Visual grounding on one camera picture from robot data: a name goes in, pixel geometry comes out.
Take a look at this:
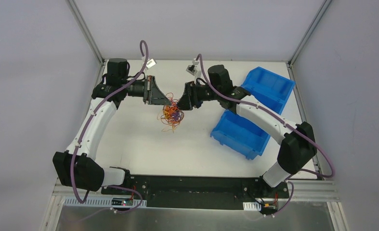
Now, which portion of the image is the aluminium frame rail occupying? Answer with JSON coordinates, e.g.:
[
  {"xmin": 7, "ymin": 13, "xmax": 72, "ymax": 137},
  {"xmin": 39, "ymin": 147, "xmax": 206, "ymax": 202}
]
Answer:
[{"xmin": 52, "ymin": 174, "xmax": 340, "ymax": 208}]

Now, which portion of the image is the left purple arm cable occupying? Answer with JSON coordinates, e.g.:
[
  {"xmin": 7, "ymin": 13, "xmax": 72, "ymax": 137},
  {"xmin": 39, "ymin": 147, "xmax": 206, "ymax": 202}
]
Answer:
[{"xmin": 70, "ymin": 40, "xmax": 150, "ymax": 214}]

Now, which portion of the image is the blue plastic compartment bin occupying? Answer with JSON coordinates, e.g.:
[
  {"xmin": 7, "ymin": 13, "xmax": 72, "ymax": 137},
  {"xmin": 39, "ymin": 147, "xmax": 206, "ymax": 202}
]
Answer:
[{"xmin": 210, "ymin": 67, "xmax": 295, "ymax": 160}]

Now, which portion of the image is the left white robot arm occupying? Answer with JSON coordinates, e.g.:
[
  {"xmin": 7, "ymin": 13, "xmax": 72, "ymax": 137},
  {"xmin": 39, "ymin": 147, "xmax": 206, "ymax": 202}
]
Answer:
[{"xmin": 52, "ymin": 58, "xmax": 170, "ymax": 195}]

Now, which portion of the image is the orange purple cable bundle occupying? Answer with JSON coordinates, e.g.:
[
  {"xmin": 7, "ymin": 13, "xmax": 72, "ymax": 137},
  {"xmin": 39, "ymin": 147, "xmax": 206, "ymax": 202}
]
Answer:
[{"xmin": 157, "ymin": 92, "xmax": 185, "ymax": 134}]

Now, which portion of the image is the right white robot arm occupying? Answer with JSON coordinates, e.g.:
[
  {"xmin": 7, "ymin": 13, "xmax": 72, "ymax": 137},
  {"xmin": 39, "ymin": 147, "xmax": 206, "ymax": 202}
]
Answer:
[{"xmin": 177, "ymin": 64, "xmax": 318, "ymax": 197}]

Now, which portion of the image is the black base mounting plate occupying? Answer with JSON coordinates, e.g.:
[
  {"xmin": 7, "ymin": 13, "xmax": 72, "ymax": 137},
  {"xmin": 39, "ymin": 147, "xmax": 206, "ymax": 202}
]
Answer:
[{"xmin": 100, "ymin": 174, "xmax": 290, "ymax": 211}]

